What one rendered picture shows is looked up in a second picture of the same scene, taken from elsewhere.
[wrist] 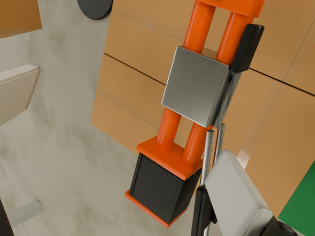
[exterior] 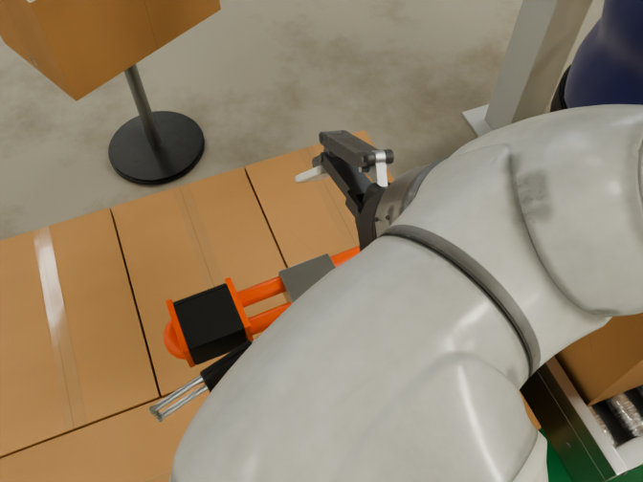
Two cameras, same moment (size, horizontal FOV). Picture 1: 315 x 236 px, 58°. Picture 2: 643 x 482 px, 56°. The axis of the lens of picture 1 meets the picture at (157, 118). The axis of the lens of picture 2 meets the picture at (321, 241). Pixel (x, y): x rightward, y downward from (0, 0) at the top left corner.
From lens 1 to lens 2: 51 cm
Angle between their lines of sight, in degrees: 38
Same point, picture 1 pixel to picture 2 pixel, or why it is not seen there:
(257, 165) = not seen: outside the picture
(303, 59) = not seen: hidden behind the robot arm
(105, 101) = (32, 252)
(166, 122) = (267, 286)
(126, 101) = (61, 283)
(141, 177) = (206, 299)
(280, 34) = not seen: hidden behind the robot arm
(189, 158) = (258, 320)
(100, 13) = (129, 170)
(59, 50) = (11, 133)
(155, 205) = (193, 327)
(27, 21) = (77, 76)
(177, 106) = (291, 282)
